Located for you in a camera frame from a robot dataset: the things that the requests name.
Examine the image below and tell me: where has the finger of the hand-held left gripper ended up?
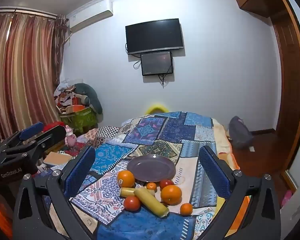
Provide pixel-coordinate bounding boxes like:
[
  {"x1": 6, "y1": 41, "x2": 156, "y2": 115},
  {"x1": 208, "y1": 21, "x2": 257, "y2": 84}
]
[
  {"x1": 2, "y1": 126, "x2": 67, "y2": 159},
  {"x1": 0, "y1": 122, "x2": 44, "y2": 147}
]

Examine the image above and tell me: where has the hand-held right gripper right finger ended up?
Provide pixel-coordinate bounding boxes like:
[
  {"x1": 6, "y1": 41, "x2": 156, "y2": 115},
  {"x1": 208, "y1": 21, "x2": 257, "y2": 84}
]
[{"x1": 199, "y1": 145, "x2": 282, "y2": 240}]

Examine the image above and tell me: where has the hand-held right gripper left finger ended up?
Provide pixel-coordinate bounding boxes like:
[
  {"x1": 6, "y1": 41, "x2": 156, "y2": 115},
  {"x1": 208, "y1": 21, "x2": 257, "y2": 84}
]
[{"x1": 12, "y1": 145, "x2": 97, "y2": 240}]

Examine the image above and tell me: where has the large orange with sticker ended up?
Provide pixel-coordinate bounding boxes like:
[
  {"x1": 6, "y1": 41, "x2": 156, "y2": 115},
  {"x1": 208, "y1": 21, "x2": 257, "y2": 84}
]
[{"x1": 117, "y1": 170, "x2": 136, "y2": 188}]

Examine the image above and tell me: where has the red tomato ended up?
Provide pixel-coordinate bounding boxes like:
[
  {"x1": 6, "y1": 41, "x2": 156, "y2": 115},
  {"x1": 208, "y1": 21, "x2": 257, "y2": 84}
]
[
  {"x1": 123, "y1": 196, "x2": 141, "y2": 212},
  {"x1": 159, "y1": 179, "x2": 175, "y2": 189}
]

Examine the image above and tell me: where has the short corn cob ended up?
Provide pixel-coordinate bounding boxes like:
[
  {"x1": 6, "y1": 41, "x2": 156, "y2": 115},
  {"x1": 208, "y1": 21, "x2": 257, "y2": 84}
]
[{"x1": 119, "y1": 187, "x2": 155, "y2": 197}]

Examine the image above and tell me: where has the brown round plate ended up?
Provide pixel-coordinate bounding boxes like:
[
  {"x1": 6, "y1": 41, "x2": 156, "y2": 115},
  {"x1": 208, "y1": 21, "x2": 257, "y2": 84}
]
[{"x1": 127, "y1": 154, "x2": 177, "y2": 183}]

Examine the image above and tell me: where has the long corn cob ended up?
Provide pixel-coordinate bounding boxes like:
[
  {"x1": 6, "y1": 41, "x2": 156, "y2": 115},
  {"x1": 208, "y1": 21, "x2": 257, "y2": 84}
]
[{"x1": 134, "y1": 186, "x2": 169, "y2": 218}]

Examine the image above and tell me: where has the red cloth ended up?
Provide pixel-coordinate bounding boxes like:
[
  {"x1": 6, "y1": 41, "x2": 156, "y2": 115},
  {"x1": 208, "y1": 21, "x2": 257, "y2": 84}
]
[{"x1": 43, "y1": 121, "x2": 65, "y2": 132}]

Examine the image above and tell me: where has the pink plush toy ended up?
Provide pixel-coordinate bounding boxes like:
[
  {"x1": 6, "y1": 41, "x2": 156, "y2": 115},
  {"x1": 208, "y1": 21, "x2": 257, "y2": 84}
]
[{"x1": 65, "y1": 124, "x2": 77, "y2": 147}]

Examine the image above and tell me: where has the tan cardboard box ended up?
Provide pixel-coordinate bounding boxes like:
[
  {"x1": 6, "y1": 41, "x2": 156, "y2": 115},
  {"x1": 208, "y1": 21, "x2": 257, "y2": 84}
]
[{"x1": 44, "y1": 151, "x2": 73, "y2": 166}]

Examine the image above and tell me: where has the green patterned box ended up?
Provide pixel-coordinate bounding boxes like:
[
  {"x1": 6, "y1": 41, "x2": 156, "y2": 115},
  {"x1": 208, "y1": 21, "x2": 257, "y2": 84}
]
[{"x1": 59, "y1": 106, "x2": 98, "y2": 134}]

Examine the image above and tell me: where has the peach floral bedsheet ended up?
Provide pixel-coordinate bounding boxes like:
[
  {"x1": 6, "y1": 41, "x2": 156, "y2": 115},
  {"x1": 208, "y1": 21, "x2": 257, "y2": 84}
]
[{"x1": 85, "y1": 116, "x2": 252, "y2": 240}]

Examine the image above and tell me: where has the pile of clothes and boxes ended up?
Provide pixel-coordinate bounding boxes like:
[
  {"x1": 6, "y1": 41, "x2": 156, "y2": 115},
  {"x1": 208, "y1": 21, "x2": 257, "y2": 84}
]
[{"x1": 54, "y1": 81, "x2": 90, "y2": 115}]

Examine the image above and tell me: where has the grey bag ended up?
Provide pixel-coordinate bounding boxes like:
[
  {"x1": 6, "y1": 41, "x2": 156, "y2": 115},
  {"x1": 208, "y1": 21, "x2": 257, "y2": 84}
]
[{"x1": 228, "y1": 116, "x2": 253, "y2": 149}]

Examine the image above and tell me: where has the orange clothing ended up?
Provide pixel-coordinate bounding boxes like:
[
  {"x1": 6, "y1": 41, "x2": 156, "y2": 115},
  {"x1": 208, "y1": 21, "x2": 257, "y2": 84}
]
[{"x1": 0, "y1": 197, "x2": 14, "y2": 240}]

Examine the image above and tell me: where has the striped red curtain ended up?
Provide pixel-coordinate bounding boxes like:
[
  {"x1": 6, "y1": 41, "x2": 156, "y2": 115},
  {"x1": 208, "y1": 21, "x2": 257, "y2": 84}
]
[{"x1": 0, "y1": 12, "x2": 65, "y2": 140}]

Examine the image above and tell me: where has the blue patchwork blanket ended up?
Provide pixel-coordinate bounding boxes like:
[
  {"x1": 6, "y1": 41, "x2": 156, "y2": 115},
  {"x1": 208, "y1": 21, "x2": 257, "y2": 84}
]
[{"x1": 40, "y1": 111, "x2": 240, "y2": 240}]

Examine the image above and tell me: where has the pink cloth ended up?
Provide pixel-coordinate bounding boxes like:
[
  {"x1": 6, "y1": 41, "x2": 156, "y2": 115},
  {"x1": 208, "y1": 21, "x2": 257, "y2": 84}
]
[{"x1": 281, "y1": 189, "x2": 293, "y2": 208}]

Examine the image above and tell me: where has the yellow plastic object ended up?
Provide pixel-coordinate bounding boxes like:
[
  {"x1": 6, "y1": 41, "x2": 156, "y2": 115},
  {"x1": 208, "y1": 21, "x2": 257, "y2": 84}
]
[{"x1": 144, "y1": 102, "x2": 168, "y2": 115}]

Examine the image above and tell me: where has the brown sheer curtain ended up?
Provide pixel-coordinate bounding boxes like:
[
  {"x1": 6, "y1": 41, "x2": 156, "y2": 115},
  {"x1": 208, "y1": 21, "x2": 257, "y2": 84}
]
[{"x1": 52, "y1": 14, "x2": 73, "y2": 88}]

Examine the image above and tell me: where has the brown wooden door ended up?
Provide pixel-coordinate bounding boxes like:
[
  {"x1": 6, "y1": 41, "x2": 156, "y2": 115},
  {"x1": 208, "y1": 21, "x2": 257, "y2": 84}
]
[{"x1": 271, "y1": 0, "x2": 300, "y2": 180}]

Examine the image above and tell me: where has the white air conditioner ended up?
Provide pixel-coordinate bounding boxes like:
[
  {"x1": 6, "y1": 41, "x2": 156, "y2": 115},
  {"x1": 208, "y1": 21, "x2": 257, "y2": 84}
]
[{"x1": 66, "y1": 0, "x2": 114, "y2": 33}]

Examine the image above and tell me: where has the white curtain rail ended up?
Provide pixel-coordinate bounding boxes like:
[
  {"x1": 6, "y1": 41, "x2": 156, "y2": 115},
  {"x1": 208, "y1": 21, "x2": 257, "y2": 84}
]
[{"x1": 0, "y1": 7, "x2": 59, "y2": 19}]

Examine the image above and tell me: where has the small black wall monitor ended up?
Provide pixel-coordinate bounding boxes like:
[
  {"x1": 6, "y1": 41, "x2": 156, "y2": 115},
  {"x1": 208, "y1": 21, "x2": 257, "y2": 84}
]
[{"x1": 140, "y1": 51, "x2": 174, "y2": 76}]

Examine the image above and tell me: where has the black wall television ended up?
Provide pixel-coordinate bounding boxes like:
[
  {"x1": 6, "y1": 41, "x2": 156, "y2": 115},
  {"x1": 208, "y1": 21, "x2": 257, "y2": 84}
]
[{"x1": 125, "y1": 18, "x2": 185, "y2": 55}]

